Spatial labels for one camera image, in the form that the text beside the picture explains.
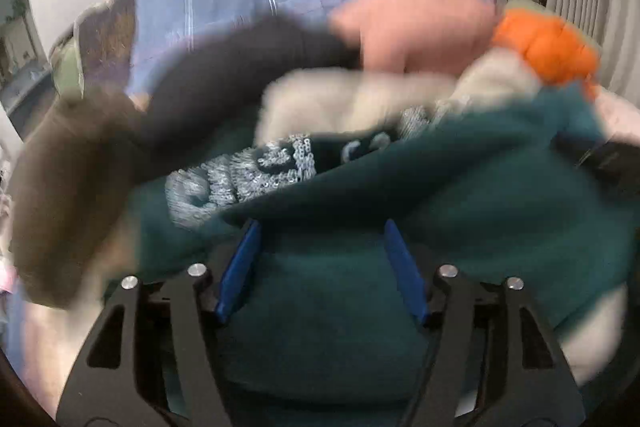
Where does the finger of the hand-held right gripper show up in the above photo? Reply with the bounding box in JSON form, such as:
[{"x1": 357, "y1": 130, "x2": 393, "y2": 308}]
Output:
[{"x1": 570, "y1": 134, "x2": 640, "y2": 182}]

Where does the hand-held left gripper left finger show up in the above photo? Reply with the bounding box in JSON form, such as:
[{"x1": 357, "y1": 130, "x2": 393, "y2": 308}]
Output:
[{"x1": 55, "y1": 219, "x2": 263, "y2": 427}]

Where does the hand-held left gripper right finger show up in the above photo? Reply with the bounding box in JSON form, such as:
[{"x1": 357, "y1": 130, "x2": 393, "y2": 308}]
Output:
[{"x1": 382, "y1": 219, "x2": 587, "y2": 427}]

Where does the dark green fleece hoodie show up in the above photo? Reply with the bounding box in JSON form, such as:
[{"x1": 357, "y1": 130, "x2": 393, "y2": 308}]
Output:
[{"x1": 135, "y1": 57, "x2": 640, "y2": 413}]

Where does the orange puffer jacket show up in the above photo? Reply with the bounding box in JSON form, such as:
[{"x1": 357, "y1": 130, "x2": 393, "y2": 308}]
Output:
[{"x1": 492, "y1": 9, "x2": 601, "y2": 102}]

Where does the brown fleece garment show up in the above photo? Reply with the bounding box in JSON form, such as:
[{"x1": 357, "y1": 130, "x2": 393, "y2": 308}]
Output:
[{"x1": 10, "y1": 94, "x2": 151, "y2": 308}]

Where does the black quilted jacket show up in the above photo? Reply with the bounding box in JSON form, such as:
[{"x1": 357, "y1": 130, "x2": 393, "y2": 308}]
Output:
[{"x1": 135, "y1": 14, "x2": 361, "y2": 148}]

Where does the pink quilted garment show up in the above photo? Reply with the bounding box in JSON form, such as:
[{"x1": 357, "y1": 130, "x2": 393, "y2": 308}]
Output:
[{"x1": 330, "y1": 0, "x2": 501, "y2": 72}]

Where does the dark blue cabinet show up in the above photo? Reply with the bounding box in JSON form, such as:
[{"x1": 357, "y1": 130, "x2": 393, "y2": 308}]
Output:
[{"x1": 0, "y1": 72, "x2": 52, "y2": 135}]

